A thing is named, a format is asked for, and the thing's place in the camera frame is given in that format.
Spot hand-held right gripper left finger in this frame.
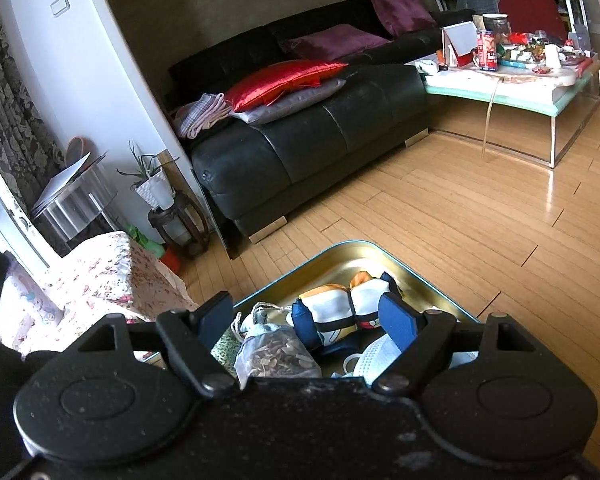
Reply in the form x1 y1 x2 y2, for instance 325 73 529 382
75 291 237 399

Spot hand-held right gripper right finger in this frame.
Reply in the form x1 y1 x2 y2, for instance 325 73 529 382
372 292 531 397

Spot light blue face mask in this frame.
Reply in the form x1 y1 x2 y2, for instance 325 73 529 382
330 335 433 387

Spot orange white blue cloth bundle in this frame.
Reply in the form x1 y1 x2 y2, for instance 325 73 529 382
290 270 406 358

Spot gold tin box teal rim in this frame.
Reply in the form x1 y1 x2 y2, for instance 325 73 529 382
212 240 482 388

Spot mesh sachet of dried herbs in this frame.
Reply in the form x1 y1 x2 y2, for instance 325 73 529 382
234 302 324 380

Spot dark wooden stool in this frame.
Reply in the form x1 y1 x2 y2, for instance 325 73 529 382
146 191 212 261

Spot green plastic bag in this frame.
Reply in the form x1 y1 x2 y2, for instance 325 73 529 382
124 226 167 262

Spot floral tablecloth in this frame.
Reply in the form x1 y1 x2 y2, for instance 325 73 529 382
2 231 199 361

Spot potted plant white pot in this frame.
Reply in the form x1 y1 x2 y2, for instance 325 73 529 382
116 139 180 212

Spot silver round side table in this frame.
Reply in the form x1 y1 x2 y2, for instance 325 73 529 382
30 161 120 257

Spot black leather sofa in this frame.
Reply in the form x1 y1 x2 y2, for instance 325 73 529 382
166 0 481 261

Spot papers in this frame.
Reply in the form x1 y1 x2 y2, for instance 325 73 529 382
31 151 109 213

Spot folded plaid cloth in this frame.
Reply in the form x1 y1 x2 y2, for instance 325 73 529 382
171 92 232 141

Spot grey cushion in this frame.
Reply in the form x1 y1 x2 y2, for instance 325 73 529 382
229 77 349 126

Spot red satin cushion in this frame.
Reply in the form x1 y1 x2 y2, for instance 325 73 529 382
223 59 350 113

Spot glass coffee table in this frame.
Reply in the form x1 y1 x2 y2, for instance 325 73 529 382
424 52 600 170

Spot white card box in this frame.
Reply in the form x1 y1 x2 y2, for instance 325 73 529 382
441 21 477 69

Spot red can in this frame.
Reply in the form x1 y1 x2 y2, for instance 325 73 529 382
476 30 500 71

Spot purple cushion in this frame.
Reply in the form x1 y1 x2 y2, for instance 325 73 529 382
369 0 439 39
284 23 394 62

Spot patterned curtain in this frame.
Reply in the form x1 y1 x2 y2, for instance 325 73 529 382
0 0 67 203

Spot glass jar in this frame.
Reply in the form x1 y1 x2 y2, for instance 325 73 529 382
482 12 512 47

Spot red chair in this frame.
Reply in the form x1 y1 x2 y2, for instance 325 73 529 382
498 0 567 42

